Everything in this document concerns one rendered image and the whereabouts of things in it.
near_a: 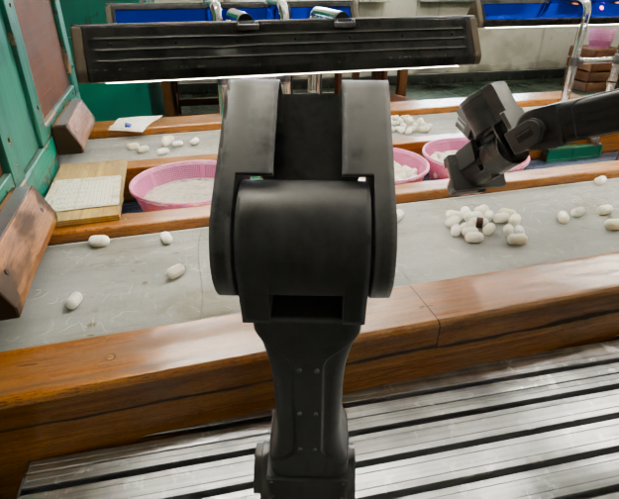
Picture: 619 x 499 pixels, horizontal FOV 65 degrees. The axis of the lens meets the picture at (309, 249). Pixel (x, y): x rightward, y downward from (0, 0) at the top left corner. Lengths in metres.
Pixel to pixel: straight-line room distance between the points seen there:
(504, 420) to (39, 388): 0.57
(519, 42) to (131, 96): 4.93
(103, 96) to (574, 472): 3.29
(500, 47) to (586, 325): 6.14
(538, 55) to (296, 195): 6.98
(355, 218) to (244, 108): 0.09
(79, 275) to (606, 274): 0.84
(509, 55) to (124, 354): 6.59
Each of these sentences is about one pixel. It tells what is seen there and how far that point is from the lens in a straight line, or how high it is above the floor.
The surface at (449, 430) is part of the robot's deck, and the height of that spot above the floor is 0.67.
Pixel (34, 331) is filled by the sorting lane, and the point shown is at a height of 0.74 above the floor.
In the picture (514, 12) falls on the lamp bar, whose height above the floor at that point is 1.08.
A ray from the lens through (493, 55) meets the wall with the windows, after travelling 6.85.
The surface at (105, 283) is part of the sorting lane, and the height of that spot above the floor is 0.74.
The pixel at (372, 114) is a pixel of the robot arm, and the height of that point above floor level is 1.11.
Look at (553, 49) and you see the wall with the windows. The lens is 7.30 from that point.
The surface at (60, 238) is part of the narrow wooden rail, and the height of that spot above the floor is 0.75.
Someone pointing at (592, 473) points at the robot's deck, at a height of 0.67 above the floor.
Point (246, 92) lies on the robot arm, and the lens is 0.28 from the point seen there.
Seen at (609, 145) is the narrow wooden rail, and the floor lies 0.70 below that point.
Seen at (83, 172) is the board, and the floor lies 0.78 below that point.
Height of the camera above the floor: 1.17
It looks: 29 degrees down
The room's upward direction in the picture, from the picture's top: straight up
